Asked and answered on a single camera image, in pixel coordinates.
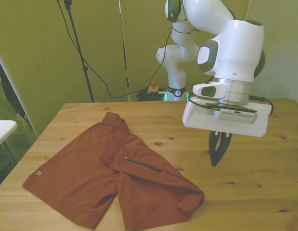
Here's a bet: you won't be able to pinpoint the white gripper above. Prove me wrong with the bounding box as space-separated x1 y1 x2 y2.
182 96 272 168

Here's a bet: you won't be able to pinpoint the rust brown shorts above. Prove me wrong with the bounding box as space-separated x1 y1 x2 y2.
21 112 205 231

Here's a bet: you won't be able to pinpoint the yellow emergency stop button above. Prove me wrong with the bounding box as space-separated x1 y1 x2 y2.
147 81 161 95

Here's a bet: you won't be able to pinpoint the black tripod stand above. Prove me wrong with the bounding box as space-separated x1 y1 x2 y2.
63 0 96 103

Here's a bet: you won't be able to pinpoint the white folding table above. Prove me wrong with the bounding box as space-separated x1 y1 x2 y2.
0 119 18 167

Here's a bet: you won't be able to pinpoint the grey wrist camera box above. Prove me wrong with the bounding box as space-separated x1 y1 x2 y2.
213 108 258 125

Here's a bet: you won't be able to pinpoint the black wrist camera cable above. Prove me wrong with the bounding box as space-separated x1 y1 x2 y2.
139 0 274 118

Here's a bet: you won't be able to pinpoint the black floor cable bundle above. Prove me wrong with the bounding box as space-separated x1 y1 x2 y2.
136 88 169 102

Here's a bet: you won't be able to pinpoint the black tripod camera cable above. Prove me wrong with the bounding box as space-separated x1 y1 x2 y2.
56 0 149 99

